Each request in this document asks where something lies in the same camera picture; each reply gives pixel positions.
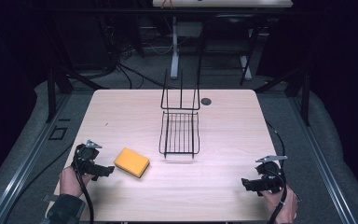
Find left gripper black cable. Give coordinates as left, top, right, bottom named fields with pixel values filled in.
left=73, top=152, right=95, bottom=224

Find black wire rack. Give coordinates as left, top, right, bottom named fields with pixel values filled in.
left=158, top=67, right=201, bottom=160

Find yellow sponge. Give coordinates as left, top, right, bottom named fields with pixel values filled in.
left=113, top=147, right=151, bottom=179

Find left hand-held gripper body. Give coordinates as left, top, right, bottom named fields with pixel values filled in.
left=71, top=139, right=103, bottom=175

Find person's left hand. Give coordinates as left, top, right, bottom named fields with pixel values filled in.
left=59, top=165, right=95, bottom=199

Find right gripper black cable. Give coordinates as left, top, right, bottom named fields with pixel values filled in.
left=265, top=121, right=289, bottom=224

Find white table leg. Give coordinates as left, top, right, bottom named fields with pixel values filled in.
left=170, top=16, right=181, bottom=80
left=240, top=55, right=254, bottom=82

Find black chair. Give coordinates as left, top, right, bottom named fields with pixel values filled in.
left=196, top=13, right=262, bottom=87

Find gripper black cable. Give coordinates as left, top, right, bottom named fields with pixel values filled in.
left=265, top=121, right=289, bottom=224
left=73, top=152, right=95, bottom=224

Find person's right hand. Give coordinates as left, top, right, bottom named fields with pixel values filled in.
left=259, top=184, right=300, bottom=224

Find black metal stand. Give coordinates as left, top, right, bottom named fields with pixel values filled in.
left=255, top=66, right=312, bottom=127
left=45, top=66, right=75, bottom=124

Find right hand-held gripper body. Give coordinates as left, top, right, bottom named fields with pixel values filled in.
left=255, top=154, right=289, bottom=194

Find black floor cables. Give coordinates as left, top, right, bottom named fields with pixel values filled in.
left=83, top=40, right=181, bottom=91

